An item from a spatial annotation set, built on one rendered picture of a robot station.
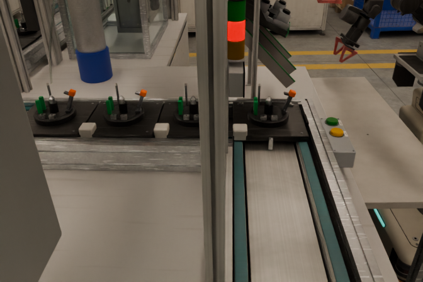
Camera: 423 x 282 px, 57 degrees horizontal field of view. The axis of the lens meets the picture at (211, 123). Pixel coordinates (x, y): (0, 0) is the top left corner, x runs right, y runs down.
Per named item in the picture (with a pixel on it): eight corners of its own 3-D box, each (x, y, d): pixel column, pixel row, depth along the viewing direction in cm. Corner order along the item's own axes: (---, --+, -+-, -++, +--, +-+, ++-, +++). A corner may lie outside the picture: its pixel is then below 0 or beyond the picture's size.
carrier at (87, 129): (163, 106, 146) (161, 75, 140) (152, 140, 126) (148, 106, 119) (101, 106, 148) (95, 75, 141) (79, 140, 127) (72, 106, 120)
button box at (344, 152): (337, 132, 137) (339, 117, 134) (353, 168, 119) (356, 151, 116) (317, 132, 137) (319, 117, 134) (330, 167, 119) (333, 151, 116)
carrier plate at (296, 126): (297, 106, 144) (298, 101, 143) (308, 141, 123) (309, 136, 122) (232, 106, 145) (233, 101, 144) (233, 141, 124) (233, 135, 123)
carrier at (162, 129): (228, 106, 145) (228, 75, 139) (228, 141, 124) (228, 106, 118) (165, 106, 146) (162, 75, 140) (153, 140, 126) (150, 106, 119)
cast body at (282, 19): (284, 28, 147) (294, 12, 143) (286, 33, 143) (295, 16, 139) (265, 19, 145) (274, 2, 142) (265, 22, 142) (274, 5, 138)
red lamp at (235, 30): (244, 35, 102) (245, 16, 100) (245, 41, 98) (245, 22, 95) (225, 35, 102) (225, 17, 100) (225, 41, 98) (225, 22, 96)
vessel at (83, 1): (110, 43, 193) (97, -39, 174) (101, 53, 180) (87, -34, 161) (82, 43, 193) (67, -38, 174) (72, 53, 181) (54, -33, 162)
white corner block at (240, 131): (246, 133, 128) (247, 123, 126) (247, 141, 124) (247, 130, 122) (232, 133, 128) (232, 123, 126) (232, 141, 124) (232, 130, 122)
